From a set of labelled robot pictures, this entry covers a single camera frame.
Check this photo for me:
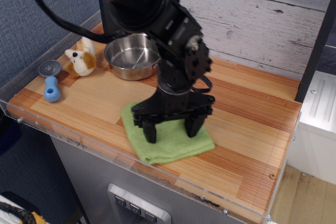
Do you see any green cloth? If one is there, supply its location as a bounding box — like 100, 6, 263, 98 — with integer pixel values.
121, 102, 215, 165

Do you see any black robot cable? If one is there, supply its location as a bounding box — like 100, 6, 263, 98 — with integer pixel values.
22, 0, 129, 44

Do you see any plush corgi toy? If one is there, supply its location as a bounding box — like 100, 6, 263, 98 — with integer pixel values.
65, 37, 96, 79

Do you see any grey cabinet with dispenser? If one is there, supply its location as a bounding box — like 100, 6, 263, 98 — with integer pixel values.
52, 137, 265, 223

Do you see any yellow object bottom left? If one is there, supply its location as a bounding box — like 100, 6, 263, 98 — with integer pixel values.
19, 212, 47, 224

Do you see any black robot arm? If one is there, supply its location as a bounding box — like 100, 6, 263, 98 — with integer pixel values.
106, 0, 215, 143

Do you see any blue plastic toy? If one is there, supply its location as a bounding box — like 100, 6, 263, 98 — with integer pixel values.
44, 76, 61, 102

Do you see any clear acrylic table guard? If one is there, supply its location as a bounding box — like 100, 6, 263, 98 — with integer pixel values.
2, 91, 302, 223

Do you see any dark vertical post right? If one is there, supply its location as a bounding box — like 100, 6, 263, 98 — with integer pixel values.
295, 0, 335, 103

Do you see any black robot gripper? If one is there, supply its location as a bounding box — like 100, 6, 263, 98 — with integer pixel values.
131, 88, 215, 144

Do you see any stainless steel pan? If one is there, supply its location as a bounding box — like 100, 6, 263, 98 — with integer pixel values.
104, 34, 160, 81

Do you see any white ribbed metal box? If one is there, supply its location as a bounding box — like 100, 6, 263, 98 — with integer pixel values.
287, 71, 335, 184

